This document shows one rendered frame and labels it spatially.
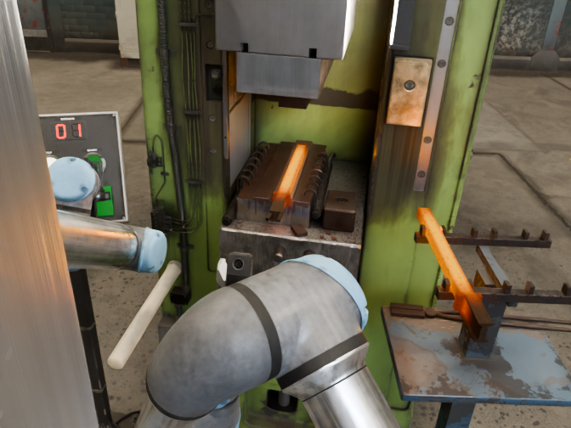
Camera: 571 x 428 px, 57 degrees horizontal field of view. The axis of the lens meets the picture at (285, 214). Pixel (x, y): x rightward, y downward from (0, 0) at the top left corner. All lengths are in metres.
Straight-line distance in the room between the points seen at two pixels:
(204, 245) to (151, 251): 0.84
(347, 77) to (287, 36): 0.54
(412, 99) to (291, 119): 0.55
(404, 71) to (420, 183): 0.32
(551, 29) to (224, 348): 7.69
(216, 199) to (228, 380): 1.09
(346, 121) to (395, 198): 0.39
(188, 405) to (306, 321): 0.15
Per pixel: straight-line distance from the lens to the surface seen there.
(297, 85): 1.28
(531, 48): 8.03
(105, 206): 1.39
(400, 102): 1.40
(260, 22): 1.27
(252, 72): 1.30
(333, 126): 1.81
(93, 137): 1.41
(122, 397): 2.25
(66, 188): 0.94
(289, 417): 1.91
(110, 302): 2.70
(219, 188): 1.60
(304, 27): 1.25
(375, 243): 1.60
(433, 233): 1.24
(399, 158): 1.48
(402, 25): 1.35
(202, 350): 0.56
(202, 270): 1.77
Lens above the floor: 1.64
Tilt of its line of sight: 29 degrees down
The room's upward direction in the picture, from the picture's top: 3 degrees clockwise
